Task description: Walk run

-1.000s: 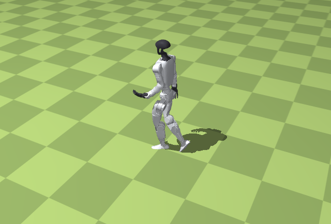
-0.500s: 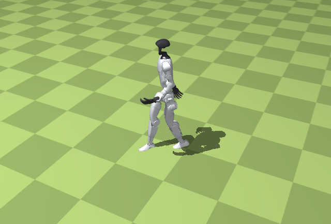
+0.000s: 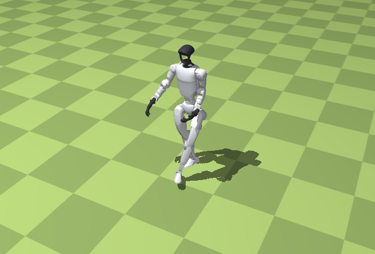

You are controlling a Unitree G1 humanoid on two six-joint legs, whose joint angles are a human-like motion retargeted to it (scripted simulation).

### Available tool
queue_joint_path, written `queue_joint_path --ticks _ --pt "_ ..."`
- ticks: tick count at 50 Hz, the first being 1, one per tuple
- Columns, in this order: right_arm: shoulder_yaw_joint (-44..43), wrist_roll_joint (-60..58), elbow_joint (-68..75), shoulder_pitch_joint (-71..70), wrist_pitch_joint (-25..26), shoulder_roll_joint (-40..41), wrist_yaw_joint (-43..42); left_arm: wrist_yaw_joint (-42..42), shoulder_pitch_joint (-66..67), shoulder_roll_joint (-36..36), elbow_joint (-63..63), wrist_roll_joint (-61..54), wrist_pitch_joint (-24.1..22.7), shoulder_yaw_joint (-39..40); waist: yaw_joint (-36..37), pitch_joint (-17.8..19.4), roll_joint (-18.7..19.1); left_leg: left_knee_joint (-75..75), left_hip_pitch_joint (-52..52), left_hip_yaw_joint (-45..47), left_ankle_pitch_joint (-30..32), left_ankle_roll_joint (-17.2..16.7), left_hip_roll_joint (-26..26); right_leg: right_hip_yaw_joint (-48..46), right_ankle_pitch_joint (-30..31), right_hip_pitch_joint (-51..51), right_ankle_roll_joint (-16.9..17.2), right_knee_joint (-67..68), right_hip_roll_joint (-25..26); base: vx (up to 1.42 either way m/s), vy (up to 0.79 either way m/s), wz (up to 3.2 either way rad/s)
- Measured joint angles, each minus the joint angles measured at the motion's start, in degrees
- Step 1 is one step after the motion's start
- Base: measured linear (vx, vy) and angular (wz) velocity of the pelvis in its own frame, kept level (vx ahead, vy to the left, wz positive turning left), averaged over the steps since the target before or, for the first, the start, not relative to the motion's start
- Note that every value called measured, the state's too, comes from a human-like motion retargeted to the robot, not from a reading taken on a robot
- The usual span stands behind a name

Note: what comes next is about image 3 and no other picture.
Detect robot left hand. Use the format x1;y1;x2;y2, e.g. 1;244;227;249
181;109;200;123

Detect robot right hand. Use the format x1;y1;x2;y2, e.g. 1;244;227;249
145;98;156;117

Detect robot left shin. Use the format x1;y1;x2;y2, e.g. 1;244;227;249
177;147;193;173

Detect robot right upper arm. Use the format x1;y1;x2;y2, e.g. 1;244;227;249
161;63;178;89

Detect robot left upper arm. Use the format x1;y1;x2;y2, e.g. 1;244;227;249
195;68;207;96

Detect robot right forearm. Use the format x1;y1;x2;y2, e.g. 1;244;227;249
151;85;166;102

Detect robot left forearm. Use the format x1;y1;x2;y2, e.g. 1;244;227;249
193;89;206;114

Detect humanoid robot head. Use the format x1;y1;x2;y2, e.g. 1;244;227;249
178;45;195;68

